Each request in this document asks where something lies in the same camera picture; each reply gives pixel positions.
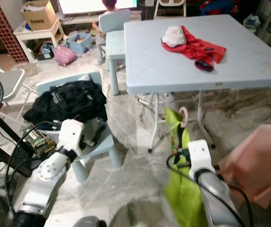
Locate bright television screen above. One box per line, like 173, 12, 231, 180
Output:
58, 0, 138, 15

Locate black green battery box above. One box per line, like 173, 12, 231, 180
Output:
23, 124, 55, 157

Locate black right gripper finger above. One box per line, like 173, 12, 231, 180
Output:
173, 123, 186, 151

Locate seated child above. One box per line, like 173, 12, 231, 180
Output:
100, 0, 120, 13

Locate blue toy bin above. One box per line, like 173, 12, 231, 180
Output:
67, 32, 93, 55

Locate small black case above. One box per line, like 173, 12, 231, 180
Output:
36, 43, 55, 61

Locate white plastic bag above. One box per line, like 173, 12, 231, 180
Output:
244, 14, 262, 32

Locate red garment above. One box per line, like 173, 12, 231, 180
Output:
161, 26, 226, 72

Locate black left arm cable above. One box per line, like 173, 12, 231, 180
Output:
7, 121, 60, 209

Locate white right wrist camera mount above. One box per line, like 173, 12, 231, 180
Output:
188, 140, 216, 175

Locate white low table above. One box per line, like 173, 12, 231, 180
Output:
13, 19, 66, 64

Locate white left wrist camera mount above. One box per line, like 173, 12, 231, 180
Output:
59, 119, 85, 155

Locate light blue child chair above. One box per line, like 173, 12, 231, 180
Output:
97, 9, 131, 64
35, 71, 124, 183

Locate red brick pillar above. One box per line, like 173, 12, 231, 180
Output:
0, 0, 29, 64

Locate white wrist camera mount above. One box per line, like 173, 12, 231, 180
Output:
188, 140, 216, 175
59, 119, 85, 155

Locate lime green garment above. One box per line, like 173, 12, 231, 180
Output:
164, 108, 206, 227

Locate white cap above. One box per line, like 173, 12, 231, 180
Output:
163, 26, 188, 48

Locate brown cardboard box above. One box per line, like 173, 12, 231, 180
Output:
22, 0, 59, 31

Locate light blue folding table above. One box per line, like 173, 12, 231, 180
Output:
123, 14, 271, 154

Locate grey folding chair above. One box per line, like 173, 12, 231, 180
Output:
0, 69, 41, 119

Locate pale pink garment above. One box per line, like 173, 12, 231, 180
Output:
218, 123, 271, 209

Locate pink bag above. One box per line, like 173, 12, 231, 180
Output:
53, 46, 78, 67

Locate blue red bag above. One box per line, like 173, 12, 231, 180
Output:
199, 0, 239, 16

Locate grey left robot leg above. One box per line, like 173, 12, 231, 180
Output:
78, 216, 107, 227

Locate pink plastic hanger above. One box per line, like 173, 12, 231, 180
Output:
178, 106, 189, 128

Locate black garment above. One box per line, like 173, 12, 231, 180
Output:
23, 80, 107, 124

